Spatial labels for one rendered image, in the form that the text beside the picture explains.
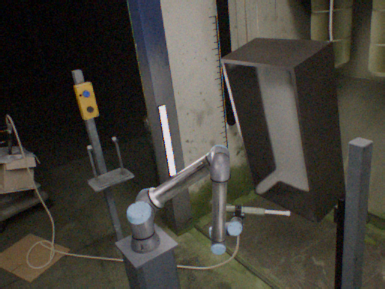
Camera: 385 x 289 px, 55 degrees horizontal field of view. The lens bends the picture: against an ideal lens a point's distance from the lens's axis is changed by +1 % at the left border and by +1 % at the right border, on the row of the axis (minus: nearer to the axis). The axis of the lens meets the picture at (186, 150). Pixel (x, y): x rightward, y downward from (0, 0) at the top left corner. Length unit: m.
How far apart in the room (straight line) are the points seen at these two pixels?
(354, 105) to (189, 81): 1.59
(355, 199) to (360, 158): 0.15
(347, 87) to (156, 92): 1.89
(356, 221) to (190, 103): 2.05
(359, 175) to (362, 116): 2.52
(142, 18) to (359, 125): 2.14
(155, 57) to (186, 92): 0.41
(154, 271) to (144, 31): 1.65
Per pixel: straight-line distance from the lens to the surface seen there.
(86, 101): 2.85
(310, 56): 2.25
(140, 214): 2.28
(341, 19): 3.54
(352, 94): 3.85
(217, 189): 2.18
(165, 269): 2.48
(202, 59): 3.11
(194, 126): 3.17
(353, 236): 1.37
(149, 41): 2.84
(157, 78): 2.90
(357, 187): 1.26
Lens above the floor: 2.14
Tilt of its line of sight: 25 degrees down
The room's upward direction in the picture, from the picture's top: 8 degrees counter-clockwise
